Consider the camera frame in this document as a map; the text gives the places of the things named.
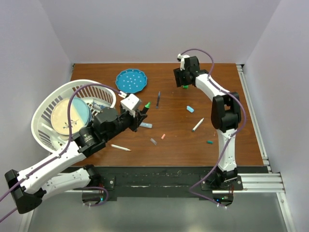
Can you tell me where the black green highlighter pen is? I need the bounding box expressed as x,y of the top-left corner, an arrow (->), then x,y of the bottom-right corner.
141,102 -> 151,114

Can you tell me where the light blue highlighter pen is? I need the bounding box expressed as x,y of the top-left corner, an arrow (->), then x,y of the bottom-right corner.
140,122 -> 153,129

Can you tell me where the light blue pen cap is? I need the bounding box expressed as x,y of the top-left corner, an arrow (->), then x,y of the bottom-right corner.
186,106 -> 194,113

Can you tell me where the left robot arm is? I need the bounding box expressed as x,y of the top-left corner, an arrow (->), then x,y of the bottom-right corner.
5,107 -> 148,214

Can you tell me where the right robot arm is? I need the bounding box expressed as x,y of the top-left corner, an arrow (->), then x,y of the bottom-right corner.
174,54 -> 241,190

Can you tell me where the clear pen cap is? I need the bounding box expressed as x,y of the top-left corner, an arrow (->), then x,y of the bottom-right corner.
150,138 -> 157,145

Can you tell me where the white orange marker pen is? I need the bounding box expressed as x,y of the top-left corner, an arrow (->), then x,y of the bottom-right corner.
111,144 -> 131,151

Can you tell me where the blue ballpoint pen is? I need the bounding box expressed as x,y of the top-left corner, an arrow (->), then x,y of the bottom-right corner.
156,91 -> 161,109

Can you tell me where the white teal marker pen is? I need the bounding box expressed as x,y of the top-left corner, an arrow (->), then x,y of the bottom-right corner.
192,118 -> 204,132

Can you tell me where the blue white patterned dish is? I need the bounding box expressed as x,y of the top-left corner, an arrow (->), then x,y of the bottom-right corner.
92,99 -> 110,112

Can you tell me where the teal dotted plate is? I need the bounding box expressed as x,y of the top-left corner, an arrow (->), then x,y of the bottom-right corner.
115,69 -> 148,94

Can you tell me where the white plastic basket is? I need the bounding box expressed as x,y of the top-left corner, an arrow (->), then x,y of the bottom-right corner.
31,79 -> 116,153

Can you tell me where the beige blue plate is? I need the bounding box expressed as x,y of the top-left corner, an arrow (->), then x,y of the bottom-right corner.
51,97 -> 91,136

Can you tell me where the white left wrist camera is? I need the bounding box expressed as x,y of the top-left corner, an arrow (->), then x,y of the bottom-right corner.
120,94 -> 141,117

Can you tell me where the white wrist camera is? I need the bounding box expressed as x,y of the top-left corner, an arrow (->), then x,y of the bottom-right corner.
177,53 -> 190,71
120,94 -> 141,117

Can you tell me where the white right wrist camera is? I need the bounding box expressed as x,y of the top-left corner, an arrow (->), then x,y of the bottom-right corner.
177,53 -> 190,71

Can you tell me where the aluminium table frame rail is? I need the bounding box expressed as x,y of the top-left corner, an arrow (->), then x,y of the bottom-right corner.
236,63 -> 297,232

